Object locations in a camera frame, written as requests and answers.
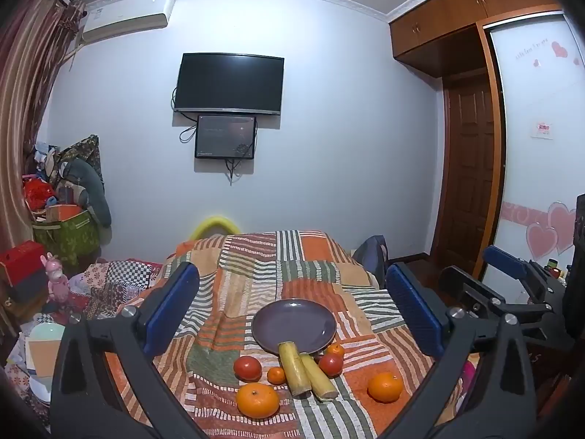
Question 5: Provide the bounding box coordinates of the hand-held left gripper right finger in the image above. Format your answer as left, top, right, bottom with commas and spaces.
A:
385, 262, 536, 439

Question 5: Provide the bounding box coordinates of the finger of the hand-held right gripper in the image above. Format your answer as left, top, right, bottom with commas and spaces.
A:
438, 265, 556, 327
483, 245, 567, 300

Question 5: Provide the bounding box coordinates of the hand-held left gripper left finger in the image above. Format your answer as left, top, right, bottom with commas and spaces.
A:
49, 262, 206, 439

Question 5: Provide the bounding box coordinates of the large orange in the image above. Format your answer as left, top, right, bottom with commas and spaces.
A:
367, 372, 405, 404
236, 383, 280, 420

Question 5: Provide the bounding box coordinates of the red tomato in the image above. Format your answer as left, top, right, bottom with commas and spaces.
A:
233, 356, 263, 382
318, 352, 344, 378

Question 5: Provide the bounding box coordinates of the purple round plate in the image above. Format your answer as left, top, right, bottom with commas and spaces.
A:
251, 299, 337, 356

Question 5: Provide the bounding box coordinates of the checkered quilt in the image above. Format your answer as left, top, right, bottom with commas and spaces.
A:
68, 258, 165, 321

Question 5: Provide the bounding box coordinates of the blue grey backpack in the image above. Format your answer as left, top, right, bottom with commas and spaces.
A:
353, 235, 389, 289

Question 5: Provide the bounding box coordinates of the striped patchwork blanket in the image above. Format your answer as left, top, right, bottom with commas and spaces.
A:
103, 229, 467, 439

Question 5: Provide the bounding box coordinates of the brown wooden door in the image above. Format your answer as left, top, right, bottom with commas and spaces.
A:
441, 68, 500, 267

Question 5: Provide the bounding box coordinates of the white heart-print wardrobe door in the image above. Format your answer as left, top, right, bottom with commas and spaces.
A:
475, 9, 585, 293

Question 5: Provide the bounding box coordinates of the pink toy rabbit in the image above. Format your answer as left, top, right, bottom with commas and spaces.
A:
40, 252, 70, 303

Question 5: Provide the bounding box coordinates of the green patterned bag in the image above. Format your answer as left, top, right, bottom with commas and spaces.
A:
32, 210, 100, 268

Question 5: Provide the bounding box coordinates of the orange cardboard box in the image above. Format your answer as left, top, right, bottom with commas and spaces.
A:
46, 203, 84, 223

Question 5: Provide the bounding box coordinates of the red box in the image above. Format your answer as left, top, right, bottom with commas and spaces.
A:
0, 242, 46, 303

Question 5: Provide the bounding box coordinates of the red plastic bag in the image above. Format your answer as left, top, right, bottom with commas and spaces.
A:
23, 176, 58, 213

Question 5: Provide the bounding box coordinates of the camouflage patterned cloth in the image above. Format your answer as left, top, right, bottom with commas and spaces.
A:
57, 135, 103, 184

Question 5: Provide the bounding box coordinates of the wooden overhead cabinet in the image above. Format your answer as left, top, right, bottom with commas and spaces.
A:
389, 0, 563, 76

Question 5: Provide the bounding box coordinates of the striped brown curtain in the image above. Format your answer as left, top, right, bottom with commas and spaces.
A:
0, 0, 87, 261

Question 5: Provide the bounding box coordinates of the white air conditioner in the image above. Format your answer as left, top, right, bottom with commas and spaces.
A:
81, 0, 176, 45

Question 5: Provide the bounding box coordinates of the yellow ring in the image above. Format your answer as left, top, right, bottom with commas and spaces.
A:
191, 216, 242, 241

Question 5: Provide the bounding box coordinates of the black screen cable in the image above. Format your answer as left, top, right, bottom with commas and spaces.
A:
223, 158, 243, 187

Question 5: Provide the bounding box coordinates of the small black wall screen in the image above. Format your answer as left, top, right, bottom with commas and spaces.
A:
195, 115, 256, 160

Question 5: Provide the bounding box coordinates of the black wall television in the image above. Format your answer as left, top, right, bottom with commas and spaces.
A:
173, 52, 285, 116

